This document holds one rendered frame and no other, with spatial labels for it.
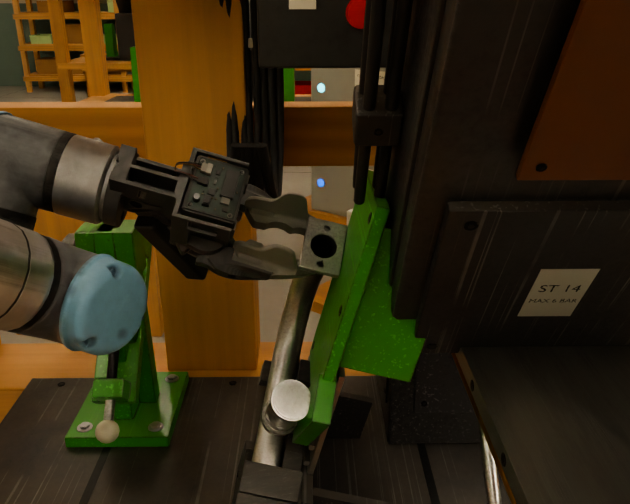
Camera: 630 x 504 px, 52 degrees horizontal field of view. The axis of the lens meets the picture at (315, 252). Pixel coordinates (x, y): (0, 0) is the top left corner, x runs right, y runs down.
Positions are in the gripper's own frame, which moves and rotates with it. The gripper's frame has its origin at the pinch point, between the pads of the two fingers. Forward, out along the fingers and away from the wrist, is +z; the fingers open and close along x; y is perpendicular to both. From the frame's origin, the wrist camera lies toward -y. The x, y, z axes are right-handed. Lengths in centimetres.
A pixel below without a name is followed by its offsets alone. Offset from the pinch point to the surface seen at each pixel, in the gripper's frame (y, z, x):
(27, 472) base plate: -28.7, -24.1, -24.9
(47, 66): -806, -332, 542
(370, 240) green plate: 12.0, 2.4, -3.1
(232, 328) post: -37.5, -4.2, 0.9
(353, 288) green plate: 8.8, 2.5, -6.3
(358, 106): 20.7, -2.3, 2.6
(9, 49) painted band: -857, -414, 585
